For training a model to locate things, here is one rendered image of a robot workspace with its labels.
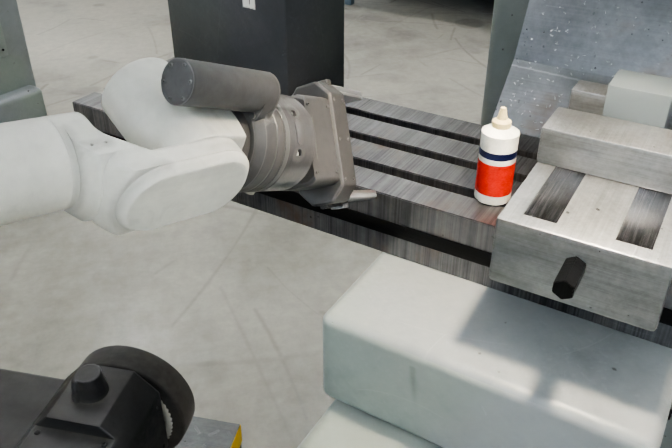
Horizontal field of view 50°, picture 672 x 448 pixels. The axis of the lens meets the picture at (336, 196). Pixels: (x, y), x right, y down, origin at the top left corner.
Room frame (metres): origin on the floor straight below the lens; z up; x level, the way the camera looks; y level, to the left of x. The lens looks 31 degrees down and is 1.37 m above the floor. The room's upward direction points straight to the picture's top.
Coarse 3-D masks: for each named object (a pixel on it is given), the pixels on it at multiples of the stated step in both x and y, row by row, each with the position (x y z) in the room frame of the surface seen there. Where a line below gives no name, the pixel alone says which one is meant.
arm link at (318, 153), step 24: (288, 96) 0.60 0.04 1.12; (312, 96) 0.63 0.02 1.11; (336, 96) 0.65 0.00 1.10; (288, 120) 0.55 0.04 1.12; (312, 120) 0.60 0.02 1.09; (336, 120) 0.63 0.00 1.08; (288, 144) 0.54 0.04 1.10; (312, 144) 0.56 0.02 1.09; (336, 144) 0.62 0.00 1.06; (288, 168) 0.54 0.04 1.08; (312, 168) 0.57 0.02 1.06; (336, 168) 0.60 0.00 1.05; (312, 192) 0.61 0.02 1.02; (336, 192) 0.59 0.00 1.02
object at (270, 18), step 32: (192, 0) 0.96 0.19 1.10; (224, 0) 0.92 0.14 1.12; (256, 0) 0.89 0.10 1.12; (288, 0) 0.86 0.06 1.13; (320, 0) 0.91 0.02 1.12; (192, 32) 0.96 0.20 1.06; (224, 32) 0.92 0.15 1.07; (256, 32) 0.89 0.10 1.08; (288, 32) 0.86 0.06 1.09; (320, 32) 0.91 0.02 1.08; (224, 64) 0.93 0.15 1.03; (256, 64) 0.89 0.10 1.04; (288, 64) 0.86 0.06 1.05; (320, 64) 0.91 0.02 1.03
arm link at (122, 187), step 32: (64, 128) 0.43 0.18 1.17; (96, 160) 0.41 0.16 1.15; (128, 160) 0.42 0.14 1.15; (160, 160) 0.43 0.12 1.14; (192, 160) 0.44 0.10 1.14; (224, 160) 0.46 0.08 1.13; (96, 192) 0.41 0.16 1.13; (128, 192) 0.41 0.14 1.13; (160, 192) 0.43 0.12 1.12; (192, 192) 0.45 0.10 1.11; (224, 192) 0.47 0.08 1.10; (96, 224) 0.42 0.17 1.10; (128, 224) 0.42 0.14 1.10; (160, 224) 0.44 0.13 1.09
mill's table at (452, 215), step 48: (96, 96) 0.98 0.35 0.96; (384, 144) 0.84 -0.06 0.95; (432, 144) 0.82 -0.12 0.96; (528, 144) 0.82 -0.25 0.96; (240, 192) 0.80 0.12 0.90; (288, 192) 0.76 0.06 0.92; (384, 192) 0.70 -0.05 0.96; (432, 192) 0.70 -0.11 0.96; (384, 240) 0.70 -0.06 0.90; (432, 240) 0.66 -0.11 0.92; (480, 240) 0.64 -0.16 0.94
